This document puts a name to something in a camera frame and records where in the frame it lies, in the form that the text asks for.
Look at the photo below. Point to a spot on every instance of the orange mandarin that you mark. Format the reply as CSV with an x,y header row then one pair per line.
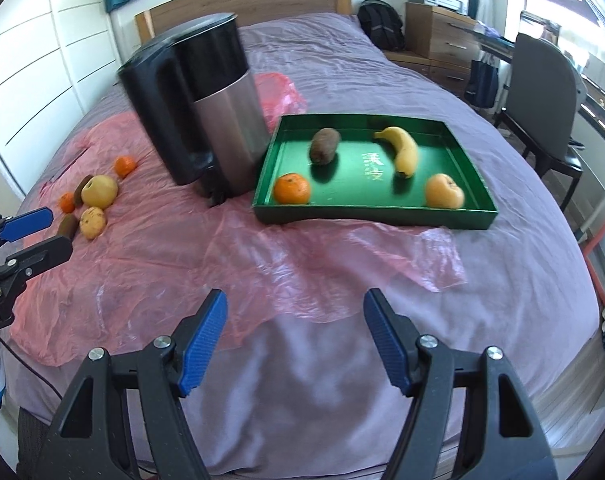
x,y
292,189
125,166
67,203

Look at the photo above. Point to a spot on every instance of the striped yellow round fruit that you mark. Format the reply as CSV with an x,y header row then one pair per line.
x,y
92,222

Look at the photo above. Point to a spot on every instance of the wooden dresser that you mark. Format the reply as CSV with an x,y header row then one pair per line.
x,y
442,45

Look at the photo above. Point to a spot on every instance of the small yellow apple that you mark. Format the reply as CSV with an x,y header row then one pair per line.
x,y
445,191

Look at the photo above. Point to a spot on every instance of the large yellow apple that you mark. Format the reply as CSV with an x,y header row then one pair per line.
x,y
100,191

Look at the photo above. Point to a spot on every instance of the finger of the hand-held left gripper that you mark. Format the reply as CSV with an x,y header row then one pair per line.
x,y
27,222
47,252

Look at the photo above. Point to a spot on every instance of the low wooden nightstand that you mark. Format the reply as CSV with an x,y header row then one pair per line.
x,y
407,57

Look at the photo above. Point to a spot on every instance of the window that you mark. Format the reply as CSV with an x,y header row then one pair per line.
x,y
572,10

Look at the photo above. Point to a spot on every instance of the glass desk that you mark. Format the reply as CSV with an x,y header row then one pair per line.
x,y
497,42

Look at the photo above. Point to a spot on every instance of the pink plastic sheet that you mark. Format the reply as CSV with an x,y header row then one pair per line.
x,y
182,260

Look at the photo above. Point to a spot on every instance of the yellow banana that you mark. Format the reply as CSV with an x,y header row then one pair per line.
x,y
405,152

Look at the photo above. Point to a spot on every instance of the black and steel electric kettle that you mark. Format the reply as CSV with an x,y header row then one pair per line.
x,y
227,135

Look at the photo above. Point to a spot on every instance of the dark tote bag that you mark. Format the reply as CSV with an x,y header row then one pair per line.
x,y
482,82

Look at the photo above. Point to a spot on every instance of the brown kiwi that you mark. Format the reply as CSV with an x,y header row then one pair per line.
x,y
68,226
81,186
325,146

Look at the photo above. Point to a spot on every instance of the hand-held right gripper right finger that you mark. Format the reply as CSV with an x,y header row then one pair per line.
x,y
385,345

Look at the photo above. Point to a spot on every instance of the wooden headboard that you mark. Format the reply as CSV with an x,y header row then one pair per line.
x,y
282,0

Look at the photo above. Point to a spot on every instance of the green cardboard tray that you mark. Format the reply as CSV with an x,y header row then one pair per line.
x,y
362,180

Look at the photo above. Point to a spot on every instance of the grey chair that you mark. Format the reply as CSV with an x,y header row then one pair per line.
x,y
537,95

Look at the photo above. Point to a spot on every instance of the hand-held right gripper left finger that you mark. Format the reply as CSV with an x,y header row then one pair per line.
x,y
205,345

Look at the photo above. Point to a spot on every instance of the white wardrobe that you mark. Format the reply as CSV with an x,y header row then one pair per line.
x,y
32,60

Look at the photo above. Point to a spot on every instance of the black backpack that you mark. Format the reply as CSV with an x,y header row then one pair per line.
x,y
380,25

